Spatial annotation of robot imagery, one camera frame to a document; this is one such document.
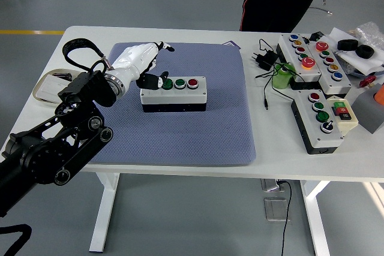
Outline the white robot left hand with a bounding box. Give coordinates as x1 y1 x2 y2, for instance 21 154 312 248
110 41 176 91

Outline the four-button control box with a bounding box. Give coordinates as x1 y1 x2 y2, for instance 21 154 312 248
140 76 208 113

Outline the five-button control box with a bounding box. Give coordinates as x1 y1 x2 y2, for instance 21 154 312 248
305 37 352 97

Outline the four-button box with selector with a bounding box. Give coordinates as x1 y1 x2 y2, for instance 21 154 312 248
290 89 345 155

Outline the small dark metal part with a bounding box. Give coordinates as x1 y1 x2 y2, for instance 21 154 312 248
51 71 73 80

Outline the grey-blue textured mat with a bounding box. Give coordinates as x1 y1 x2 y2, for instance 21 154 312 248
86 42 257 167

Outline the black power adapter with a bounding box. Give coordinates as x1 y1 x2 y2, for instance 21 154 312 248
250 50 279 71

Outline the green tape roll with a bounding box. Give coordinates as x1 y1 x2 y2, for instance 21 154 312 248
271 62 296 91

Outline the clear bubble wrap bag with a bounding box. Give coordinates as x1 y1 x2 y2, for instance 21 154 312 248
349 21 384 52

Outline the white paper sheet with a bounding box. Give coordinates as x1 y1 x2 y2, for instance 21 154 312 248
328 27 384 76

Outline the red knob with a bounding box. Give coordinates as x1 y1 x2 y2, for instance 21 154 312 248
359 76 377 88

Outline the white table leg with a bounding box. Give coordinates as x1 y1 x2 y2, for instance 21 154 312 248
299 179 384 256
89 171 121 253

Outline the orange cylinder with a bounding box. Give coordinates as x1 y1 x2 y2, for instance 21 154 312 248
373 83 384 106

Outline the grey block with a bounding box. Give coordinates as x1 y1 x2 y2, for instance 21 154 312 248
350 83 384 134

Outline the silver floor socket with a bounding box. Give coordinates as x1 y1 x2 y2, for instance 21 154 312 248
260 179 284 192

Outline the grey floor outlet cover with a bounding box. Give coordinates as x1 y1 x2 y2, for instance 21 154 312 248
263 197 292 222

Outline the five-button box with cord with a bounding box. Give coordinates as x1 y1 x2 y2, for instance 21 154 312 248
275 33 322 91

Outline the white switch plate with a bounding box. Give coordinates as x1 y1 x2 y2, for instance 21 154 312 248
35 75 72 101

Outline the black foam ring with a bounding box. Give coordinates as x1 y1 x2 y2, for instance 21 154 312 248
355 44 375 60
337 39 359 52

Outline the black adapter cord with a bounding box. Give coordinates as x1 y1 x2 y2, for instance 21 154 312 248
254 38 304 111

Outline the beige red-green switch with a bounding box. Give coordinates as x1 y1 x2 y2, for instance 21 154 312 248
326 95 359 132

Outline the black floor power cable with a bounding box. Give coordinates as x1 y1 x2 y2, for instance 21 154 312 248
277 179 292 256

